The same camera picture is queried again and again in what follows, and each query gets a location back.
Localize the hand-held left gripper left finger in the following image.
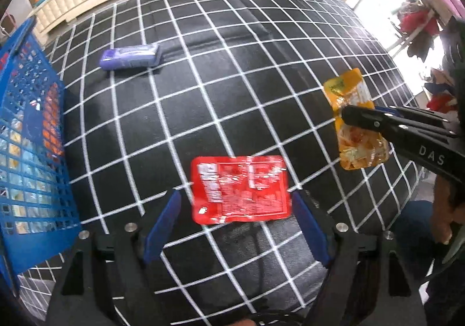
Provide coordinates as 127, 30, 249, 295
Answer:
45, 190, 182, 326

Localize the purple wrapped snack bar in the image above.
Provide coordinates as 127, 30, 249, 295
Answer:
99, 43, 163, 71

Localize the red hanging clothing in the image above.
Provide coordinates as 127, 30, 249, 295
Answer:
394, 2, 442, 58

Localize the black white grid tablecloth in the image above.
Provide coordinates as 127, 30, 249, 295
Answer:
15, 0, 422, 319

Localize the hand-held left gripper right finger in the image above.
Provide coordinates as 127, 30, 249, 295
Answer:
291, 191, 429, 326

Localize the blue plastic basket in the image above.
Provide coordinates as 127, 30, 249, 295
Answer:
0, 15, 82, 298

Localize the orange yellow snack packet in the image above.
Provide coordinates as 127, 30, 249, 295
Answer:
323, 69, 391, 170

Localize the red foil snack packet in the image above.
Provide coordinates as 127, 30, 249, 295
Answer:
191, 155, 291, 225

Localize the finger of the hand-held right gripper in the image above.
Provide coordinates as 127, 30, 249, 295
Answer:
376, 106, 449, 124
341, 104, 459, 140

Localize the person's right hand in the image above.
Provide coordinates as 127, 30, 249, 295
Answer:
432, 177, 458, 245

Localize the person's blue jeans leg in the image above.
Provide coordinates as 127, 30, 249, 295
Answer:
390, 200, 449, 279

